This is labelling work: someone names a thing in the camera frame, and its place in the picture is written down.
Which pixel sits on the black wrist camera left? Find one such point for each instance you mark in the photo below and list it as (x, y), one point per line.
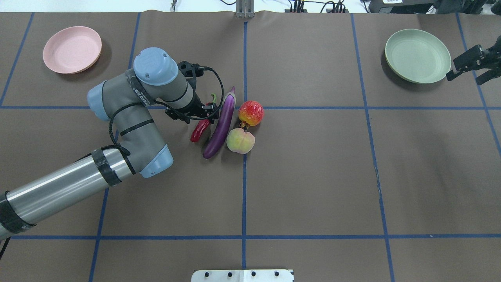
(191, 71)

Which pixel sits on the red apple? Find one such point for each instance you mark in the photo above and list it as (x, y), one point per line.
(251, 113)

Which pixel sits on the red chili pepper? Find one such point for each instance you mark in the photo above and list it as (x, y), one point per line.
(202, 125)

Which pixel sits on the pink plate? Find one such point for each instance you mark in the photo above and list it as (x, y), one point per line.
(72, 50)

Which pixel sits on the green plate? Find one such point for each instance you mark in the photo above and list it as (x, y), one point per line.
(417, 56)

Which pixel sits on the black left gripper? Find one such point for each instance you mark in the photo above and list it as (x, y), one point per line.
(197, 106)

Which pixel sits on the white mounting plate with holes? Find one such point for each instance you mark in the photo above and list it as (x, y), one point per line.
(244, 275)

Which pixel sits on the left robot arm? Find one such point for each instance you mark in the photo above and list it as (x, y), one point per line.
(55, 157)

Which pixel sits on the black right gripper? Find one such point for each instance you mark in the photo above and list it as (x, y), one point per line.
(488, 55)

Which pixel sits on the yellow green peach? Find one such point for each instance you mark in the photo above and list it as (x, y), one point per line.
(240, 141)

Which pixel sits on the purple eggplant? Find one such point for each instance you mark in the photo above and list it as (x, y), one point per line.
(222, 128)

